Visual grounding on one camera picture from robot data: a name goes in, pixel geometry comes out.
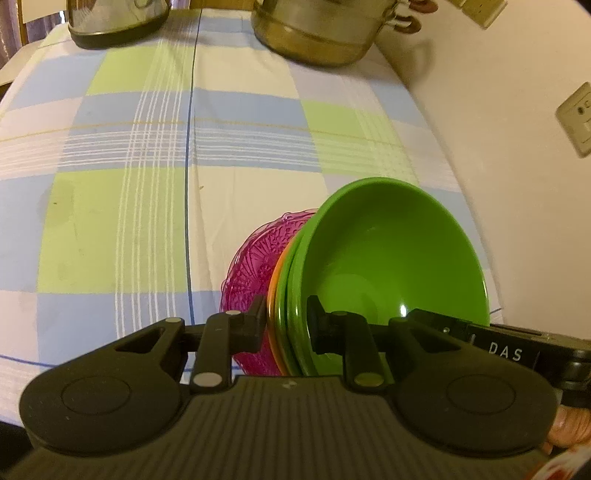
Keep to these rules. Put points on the steel steamer pot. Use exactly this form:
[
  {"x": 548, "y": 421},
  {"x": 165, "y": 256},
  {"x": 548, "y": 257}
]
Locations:
[{"x": 318, "y": 32}]

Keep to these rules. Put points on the small pink glass plate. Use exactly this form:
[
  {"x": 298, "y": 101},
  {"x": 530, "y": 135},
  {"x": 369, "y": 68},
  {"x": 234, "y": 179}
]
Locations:
[
  {"x": 265, "y": 249},
  {"x": 258, "y": 258}
]

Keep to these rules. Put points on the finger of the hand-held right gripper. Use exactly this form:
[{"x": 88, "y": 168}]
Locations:
[{"x": 438, "y": 323}]

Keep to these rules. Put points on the steel kettle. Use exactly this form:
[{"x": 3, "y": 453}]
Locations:
[{"x": 115, "y": 23}]

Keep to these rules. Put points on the small green plastic bowl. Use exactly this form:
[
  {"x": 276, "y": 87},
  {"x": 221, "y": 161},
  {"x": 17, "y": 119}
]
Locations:
[{"x": 392, "y": 249}]

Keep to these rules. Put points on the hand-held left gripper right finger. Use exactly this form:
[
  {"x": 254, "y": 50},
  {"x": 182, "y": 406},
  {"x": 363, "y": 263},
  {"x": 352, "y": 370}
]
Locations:
[{"x": 316, "y": 325}]

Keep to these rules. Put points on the orange plastic bowl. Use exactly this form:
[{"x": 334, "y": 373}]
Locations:
[{"x": 271, "y": 314}]

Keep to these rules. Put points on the pale purple curtain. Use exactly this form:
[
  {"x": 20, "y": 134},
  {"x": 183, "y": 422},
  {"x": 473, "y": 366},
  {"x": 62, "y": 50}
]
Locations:
[{"x": 7, "y": 41}]

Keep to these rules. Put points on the wall power socket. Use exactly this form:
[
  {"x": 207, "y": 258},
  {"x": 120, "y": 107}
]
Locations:
[{"x": 577, "y": 120}]

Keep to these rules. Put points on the person's right hand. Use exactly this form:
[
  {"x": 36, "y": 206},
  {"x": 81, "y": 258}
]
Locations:
[{"x": 575, "y": 424}]

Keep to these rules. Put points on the checked pastel tablecloth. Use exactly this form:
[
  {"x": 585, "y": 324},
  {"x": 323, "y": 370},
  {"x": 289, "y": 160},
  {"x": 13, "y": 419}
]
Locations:
[{"x": 138, "y": 184}]

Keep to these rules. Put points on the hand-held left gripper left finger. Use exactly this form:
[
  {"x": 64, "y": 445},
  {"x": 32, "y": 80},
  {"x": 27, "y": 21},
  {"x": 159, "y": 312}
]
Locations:
[{"x": 258, "y": 323}]

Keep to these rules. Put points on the large pink glass plate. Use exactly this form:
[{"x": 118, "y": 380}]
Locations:
[{"x": 251, "y": 277}]

